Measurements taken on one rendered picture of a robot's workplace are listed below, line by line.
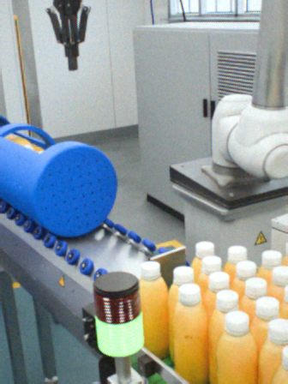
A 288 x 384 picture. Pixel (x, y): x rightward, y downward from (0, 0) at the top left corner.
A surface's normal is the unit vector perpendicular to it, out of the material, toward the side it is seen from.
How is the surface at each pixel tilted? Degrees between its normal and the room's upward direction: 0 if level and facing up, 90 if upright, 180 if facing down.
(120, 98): 90
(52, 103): 90
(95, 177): 90
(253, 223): 90
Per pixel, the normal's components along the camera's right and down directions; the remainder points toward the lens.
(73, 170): 0.57, 0.23
